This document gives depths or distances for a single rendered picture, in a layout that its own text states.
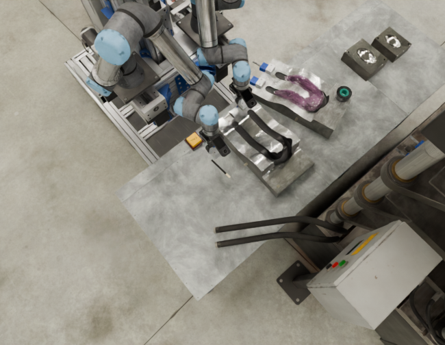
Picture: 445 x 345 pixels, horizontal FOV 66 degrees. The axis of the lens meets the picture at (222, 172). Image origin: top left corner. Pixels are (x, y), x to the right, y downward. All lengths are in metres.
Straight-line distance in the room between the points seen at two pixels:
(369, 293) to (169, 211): 1.05
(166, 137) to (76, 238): 0.99
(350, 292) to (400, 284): 0.15
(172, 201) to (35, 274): 1.40
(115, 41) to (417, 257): 1.15
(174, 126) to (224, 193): 0.98
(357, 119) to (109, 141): 1.87
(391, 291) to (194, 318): 1.64
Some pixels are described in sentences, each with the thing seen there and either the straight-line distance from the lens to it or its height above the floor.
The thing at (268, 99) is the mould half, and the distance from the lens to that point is 1.95.
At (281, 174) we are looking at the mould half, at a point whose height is 0.86.
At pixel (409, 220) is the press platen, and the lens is 1.41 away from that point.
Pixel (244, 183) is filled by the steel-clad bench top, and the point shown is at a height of 0.80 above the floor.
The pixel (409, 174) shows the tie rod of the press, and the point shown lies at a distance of 1.11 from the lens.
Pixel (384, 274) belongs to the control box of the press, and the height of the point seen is 1.47.
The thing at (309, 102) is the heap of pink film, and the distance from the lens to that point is 1.94.
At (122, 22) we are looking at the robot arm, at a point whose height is 1.62.
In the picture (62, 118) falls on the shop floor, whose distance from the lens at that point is 3.19.
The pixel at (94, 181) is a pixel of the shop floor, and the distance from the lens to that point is 2.85.
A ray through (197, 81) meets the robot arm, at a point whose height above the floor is 1.31.
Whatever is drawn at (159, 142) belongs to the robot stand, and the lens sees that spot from 2.59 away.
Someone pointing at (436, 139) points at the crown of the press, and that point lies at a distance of 0.89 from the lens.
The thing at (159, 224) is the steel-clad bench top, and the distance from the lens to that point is 1.79.
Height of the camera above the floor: 2.53
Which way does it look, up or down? 71 degrees down
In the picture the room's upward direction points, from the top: 5 degrees counter-clockwise
